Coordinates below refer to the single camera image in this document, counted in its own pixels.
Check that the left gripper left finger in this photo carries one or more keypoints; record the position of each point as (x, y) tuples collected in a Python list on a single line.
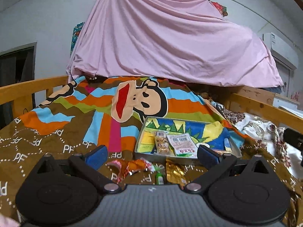
[(86, 167)]

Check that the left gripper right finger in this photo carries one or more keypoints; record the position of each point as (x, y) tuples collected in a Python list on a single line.
[(218, 166)]

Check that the white green rice pouch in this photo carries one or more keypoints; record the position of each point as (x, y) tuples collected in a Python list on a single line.
[(183, 145)]

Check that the green sausage stick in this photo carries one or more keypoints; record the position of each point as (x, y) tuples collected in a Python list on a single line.
[(159, 177)]

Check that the clear nut bar packet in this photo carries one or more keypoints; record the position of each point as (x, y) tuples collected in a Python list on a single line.
[(162, 144)]

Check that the red label rice cracker pack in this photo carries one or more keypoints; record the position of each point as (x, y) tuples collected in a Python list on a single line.
[(221, 152)]

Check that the white cabinet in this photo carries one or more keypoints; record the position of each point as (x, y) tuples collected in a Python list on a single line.
[(287, 104)]

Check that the orange pink candy wrapper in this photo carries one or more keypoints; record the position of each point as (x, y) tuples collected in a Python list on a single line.
[(126, 168)]

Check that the white floral satin quilt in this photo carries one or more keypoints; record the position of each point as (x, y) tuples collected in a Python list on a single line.
[(268, 135)]

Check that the gold foil snack pouch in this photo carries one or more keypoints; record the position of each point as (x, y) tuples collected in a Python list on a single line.
[(176, 174)]

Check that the brown monkey cartoon blanket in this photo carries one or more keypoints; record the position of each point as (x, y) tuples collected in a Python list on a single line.
[(77, 118)]

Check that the grey tray with dinosaur drawing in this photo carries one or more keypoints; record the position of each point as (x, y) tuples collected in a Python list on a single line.
[(211, 134)]

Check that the pink draped sheet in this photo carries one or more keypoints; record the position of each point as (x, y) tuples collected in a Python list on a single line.
[(183, 40)]

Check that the white wall air conditioner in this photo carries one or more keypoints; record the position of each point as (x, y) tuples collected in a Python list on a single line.
[(281, 50)]

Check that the dark window frame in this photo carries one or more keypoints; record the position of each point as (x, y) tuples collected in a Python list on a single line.
[(17, 65)]

